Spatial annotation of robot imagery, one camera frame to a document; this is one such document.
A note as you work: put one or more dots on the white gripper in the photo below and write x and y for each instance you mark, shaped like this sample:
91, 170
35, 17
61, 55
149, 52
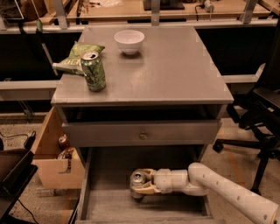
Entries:
162, 180

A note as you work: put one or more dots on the white 7up can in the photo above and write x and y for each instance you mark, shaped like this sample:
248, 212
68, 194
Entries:
137, 180

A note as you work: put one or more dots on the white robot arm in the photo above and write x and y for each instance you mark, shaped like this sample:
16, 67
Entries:
197, 180

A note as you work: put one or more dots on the open grey middle drawer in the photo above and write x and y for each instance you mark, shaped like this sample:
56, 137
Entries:
105, 198

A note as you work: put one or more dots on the grey top drawer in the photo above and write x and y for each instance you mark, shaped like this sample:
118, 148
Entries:
103, 134

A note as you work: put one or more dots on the grey drawer cabinet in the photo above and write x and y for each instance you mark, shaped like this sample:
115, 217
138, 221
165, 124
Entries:
172, 78

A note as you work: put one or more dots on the red can in box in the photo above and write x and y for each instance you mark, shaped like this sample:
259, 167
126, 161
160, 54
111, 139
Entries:
63, 142

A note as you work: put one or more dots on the green soda can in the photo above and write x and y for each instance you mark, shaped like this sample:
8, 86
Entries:
92, 67

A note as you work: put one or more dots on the cardboard box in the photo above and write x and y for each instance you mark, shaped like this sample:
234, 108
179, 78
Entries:
57, 168

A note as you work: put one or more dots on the black office chair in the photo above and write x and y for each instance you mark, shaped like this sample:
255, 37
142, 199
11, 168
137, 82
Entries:
259, 110

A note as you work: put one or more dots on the green chip bag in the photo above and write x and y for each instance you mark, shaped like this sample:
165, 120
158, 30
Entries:
72, 64

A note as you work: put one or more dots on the white bowl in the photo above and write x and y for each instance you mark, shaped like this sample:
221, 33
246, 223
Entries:
129, 41

